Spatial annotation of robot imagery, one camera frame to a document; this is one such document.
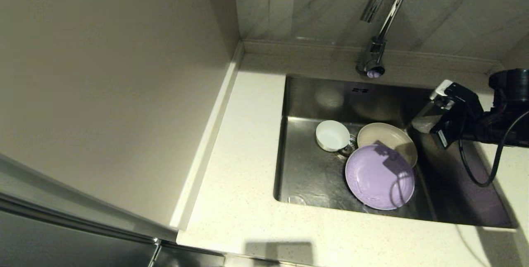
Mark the beige round plate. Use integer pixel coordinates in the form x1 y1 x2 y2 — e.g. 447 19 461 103
357 123 418 168

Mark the purple round plate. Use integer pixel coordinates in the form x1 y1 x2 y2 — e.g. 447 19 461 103
345 144 415 211

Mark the white round cup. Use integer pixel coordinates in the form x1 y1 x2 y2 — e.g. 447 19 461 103
315 120 351 153

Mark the stainless steel sink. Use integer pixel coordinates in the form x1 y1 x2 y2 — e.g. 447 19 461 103
273 75 516 228

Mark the round metal drain strainer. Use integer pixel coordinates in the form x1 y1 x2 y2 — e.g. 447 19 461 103
336 135 358 160

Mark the chrome gooseneck faucet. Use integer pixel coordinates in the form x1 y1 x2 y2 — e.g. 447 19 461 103
355 0 416 79

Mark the beige cabinet side panel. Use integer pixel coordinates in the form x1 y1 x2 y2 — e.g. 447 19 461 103
0 0 241 234

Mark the grey cabinet door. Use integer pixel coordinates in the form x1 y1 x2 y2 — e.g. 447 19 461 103
0 151 226 267

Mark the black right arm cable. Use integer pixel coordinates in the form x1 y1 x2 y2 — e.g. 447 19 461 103
459 110 529 188

